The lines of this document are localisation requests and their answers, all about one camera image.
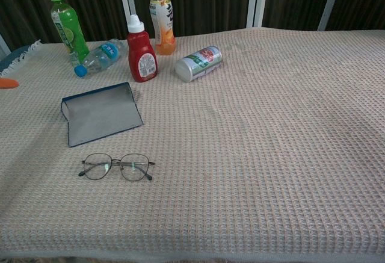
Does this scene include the clear water bottle blue cap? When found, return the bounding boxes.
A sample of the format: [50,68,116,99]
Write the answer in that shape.
[73,39,129,78]

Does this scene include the white drink can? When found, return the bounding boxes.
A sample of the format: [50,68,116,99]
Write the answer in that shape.
[174,45,223,82]

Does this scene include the teal blue table mat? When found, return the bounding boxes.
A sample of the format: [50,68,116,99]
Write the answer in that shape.
[0,45,34,73]

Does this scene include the green drink bottle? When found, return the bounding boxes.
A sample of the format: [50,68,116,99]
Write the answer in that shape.
[49,0,90,65]

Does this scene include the beige waffle weave cloth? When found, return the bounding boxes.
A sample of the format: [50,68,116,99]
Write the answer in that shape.
[0,28,385,259]

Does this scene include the dark brown slatted panel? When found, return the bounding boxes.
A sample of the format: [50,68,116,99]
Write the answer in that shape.
[326,0,385,31]
[0,0,129,52]
[129,0,253,38]
[261,0,336,31]

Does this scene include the thin metal eyeglasses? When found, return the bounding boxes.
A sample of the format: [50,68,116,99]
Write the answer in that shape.
[78,153,156,182]

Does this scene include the red ketchup bottle white cap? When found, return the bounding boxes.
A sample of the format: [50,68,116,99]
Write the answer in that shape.
[126,14,159,83]

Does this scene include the blue rectangular box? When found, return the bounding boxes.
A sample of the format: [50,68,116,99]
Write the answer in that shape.
[61,81,144,149]

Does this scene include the orange juice bottle black cap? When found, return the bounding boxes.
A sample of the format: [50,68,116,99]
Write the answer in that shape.
[149,0,177,56]

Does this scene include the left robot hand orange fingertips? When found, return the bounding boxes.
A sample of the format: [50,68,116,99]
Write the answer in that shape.
[0,78,20,90]

